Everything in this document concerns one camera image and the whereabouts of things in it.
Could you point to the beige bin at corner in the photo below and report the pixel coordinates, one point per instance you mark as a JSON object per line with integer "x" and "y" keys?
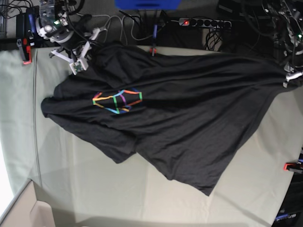
{"x": 26, "y": 210}

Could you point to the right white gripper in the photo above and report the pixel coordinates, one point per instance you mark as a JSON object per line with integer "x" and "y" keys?
{"x": 78, "y": 60}

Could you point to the left orange-black table clamp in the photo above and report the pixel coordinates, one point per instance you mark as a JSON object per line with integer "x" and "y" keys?
{"x": 25, "y": 50}

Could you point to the orange-black table clamp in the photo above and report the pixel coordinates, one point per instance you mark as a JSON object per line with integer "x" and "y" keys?
{"x": 25, "y": 50}
{"x": 153, "y": 51}
{"x": 294, "y": 167}

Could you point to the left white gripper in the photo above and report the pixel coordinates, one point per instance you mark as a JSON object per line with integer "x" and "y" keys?
{"x": 292, "y": 74}

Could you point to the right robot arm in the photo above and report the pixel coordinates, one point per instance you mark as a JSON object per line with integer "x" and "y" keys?
{"x": 61, "y": 23}

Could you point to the black t-shirt with colourful print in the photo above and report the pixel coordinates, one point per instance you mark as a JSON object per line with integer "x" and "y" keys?
{"x": 186, "y": 115}

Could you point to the grey-green table cloth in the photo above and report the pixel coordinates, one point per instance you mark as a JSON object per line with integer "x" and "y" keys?
{"x": 86, "y": 188}

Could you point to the black power strip red switch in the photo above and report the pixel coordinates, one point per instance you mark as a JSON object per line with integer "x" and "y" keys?
{"x": 205, "y": 23}

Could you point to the middle orange-black table clamp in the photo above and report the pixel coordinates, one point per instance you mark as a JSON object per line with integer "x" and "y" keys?
{"x": 153, "y": 51}

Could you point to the right orange-black table clamp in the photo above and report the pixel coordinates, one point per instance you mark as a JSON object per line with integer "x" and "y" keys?
{"x": 294, "y": 167}

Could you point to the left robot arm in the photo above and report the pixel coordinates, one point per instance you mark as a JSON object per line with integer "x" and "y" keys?
{"x": 288, "y": 18}

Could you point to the blue box at top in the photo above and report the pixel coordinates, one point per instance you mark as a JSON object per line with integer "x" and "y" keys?
{"x": 147, "y": 4}

